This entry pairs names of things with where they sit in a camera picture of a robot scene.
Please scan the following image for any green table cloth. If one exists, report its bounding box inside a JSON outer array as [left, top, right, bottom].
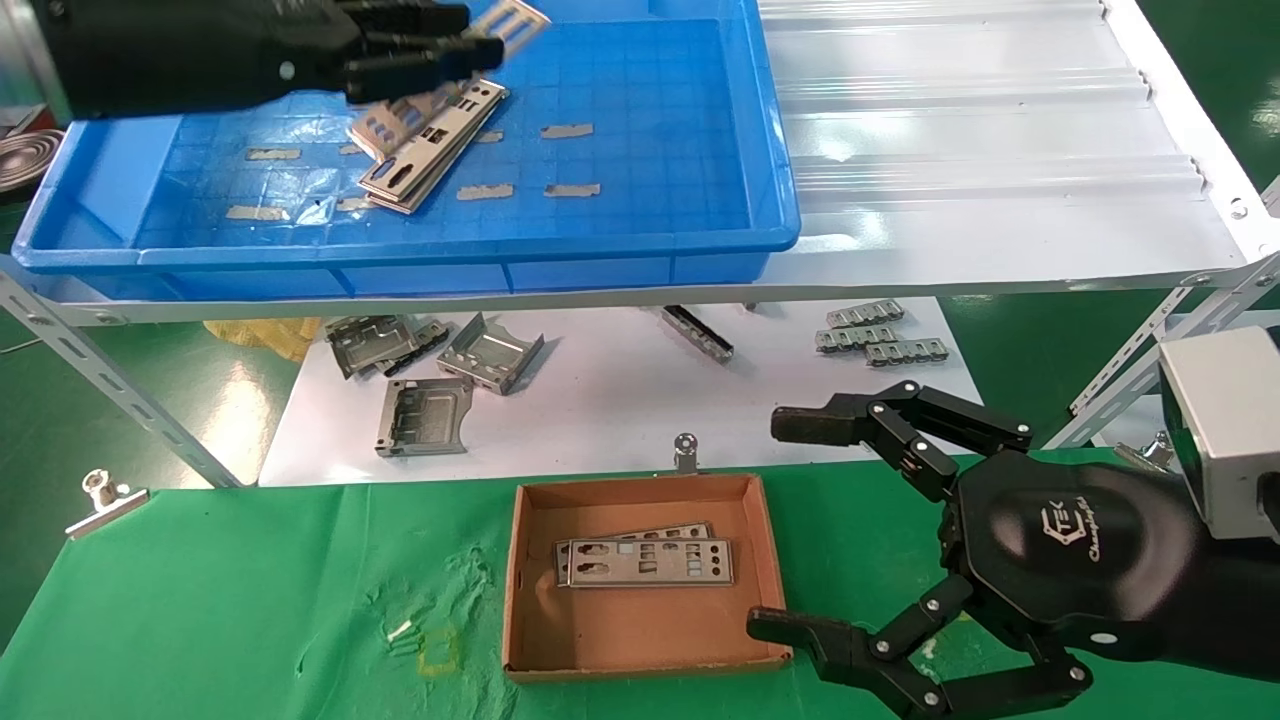
[[0, 448, 1280, 720]]

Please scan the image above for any black coiled wire spool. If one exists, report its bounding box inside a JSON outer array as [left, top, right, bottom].
[[0, 128, 67, 207]]

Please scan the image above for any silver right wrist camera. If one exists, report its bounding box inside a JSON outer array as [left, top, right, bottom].
[[1158, 326, 1280, 543]]

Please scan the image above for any dark stamped metal part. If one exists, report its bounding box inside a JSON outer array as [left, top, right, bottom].
[[385, 318, 452, 379]]

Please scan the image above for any folded metal bracket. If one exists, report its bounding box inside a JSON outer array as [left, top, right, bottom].
[[437, 312, 546, 397]]

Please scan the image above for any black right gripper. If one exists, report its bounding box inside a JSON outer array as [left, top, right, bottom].
[[747, 380, 1203, 720]]

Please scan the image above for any stamped metal bracket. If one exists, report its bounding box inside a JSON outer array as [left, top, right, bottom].
[[327, 315, 426, 381]]

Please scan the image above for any blue plastic tray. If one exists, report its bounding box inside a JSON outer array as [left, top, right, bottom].
[[12, 0, 804, 302]]

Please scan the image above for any metal I/O shield plate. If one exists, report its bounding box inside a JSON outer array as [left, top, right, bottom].
[[554, 539, 735, 589], [553, 521, 714, 551], [364, 105, 501, 215], [347, 0, 552, 164]]

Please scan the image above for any brown cardboard box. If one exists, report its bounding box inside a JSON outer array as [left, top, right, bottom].
[[502, 472, 794, 684]]

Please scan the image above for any white corrugated shelf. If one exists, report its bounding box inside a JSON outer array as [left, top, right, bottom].
[[0, 0, 1280, 327]]

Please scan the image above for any slotted steel angle bar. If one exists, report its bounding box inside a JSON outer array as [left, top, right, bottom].
[[0, 268, 243, 490], [1040, 252, 1280, 451], [1068, 285, 1201, 416]]

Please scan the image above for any flat framed metal bracket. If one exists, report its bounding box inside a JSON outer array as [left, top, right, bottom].
[[374, 377, 475, 459]]

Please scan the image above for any white board sheet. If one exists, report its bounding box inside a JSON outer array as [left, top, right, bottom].
[[257, 297, 987, 489]]

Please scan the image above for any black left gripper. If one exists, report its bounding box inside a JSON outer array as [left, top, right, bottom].
[[190, 0, 507, 114]]

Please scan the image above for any small slotted metal strip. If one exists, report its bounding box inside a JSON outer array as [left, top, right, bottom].
[[826, 302, 906, 330], [815, 325, 899, 354], [866, 339, 950, 368]]

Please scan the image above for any long narrow metal bar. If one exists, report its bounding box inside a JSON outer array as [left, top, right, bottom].
[[658, 305, 736, 364]]

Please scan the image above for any yellow mesh bag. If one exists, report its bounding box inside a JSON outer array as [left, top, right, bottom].
[[205, 318, 323, 364]]

